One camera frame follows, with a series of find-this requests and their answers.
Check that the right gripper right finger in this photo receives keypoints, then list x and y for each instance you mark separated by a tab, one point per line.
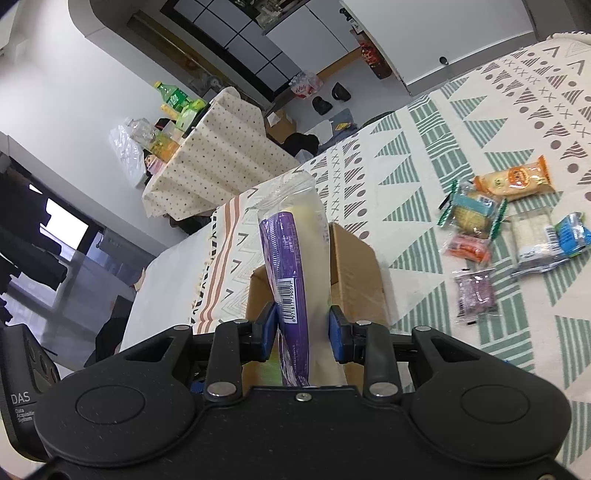
369	345

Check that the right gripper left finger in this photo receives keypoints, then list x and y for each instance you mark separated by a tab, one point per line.
235	344

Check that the purple clear snack packet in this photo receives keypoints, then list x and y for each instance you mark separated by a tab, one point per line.
476	295

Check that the large purple wafer pack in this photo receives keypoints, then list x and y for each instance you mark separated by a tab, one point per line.
294	231

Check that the white clear cake packet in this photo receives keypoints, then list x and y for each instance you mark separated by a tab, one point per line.
536	242

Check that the blue snack packet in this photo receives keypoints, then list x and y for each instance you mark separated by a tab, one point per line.
573	236

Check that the brown cardboard box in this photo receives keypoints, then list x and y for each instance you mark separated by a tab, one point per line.
356	286

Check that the orange small snack packet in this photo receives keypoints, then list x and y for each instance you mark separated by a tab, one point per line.
469	248

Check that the teal biscuit packet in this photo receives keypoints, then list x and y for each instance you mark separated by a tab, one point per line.
472	212

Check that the patterned bed cover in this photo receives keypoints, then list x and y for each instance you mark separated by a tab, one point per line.
385	185

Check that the dotted cream tablecloth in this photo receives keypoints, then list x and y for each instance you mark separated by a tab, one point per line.
225	155

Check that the orange yellow cracker pack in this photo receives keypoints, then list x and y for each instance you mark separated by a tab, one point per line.
517	182

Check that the clear plastic bag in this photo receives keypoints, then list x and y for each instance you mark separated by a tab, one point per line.
129	142

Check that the black shoe right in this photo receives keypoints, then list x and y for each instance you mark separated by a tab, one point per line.
320	105

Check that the black shoe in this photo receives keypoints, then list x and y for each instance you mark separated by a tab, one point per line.
340	93
320	105

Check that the green drink bottle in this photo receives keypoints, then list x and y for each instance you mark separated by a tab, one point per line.
177	99

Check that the black shoe left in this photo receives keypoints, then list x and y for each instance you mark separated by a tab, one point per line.
340	93

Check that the pack of water bottles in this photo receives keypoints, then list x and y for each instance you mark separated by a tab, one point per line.
305	84

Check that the dark brown bottle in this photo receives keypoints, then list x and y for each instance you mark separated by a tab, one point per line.
374	59

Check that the black grid window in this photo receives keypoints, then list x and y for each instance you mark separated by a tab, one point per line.
237	39

